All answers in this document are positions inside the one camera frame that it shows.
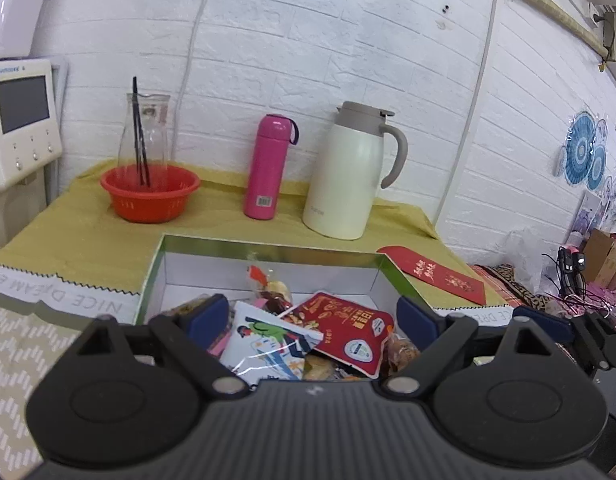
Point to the red envelope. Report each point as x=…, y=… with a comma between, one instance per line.
x=433, y=272

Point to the brown round snack pack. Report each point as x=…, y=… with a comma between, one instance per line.
x=400, y=352

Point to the clear plastic bag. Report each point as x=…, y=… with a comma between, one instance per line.
x=528, y=255

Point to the clear snack orange tag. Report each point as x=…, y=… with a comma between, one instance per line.
x=273, y=290

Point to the pink snack packet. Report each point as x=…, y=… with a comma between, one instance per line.
x=219, y=345

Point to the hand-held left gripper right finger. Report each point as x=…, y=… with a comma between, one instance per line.
x=417, y=318

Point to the cream thermal jug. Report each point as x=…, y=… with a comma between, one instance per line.
x=343, y=180

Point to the blue paper fan decoration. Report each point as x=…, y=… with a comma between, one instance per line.
x=579, y=150

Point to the red snack packet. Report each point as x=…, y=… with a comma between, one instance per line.
x=348, y=330

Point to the small blue paper fan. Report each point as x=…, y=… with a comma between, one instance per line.
x=597, y=167

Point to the wall photos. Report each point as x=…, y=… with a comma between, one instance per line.
x=600, y=205

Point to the black chopstick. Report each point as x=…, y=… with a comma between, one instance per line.
x=142, y=145
x=136, y=130

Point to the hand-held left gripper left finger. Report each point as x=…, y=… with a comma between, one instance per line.
x=208, y=319

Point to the pink thermos bottle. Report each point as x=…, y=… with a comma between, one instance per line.
x=265, y=170

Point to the white wall pipe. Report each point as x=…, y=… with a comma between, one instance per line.
x=475, y=100

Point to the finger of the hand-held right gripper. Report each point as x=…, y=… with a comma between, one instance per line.
x=543, y=322

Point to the brown cardboard box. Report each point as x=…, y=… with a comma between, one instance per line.
x=605, y=257

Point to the green-edged white cardboard box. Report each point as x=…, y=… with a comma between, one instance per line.
x=318, y=270

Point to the clear glass carafe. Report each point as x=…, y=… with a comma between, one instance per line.
x=155, y=130

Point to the white water dispenser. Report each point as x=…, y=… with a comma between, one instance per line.
x=18, y=160

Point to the orange plastic basket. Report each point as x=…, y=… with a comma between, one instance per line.
x=148, y=205

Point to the white illustrated snack packet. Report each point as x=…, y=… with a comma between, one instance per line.
x=263, y=345

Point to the leopard print cloth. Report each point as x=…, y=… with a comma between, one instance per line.
x=508, y=280

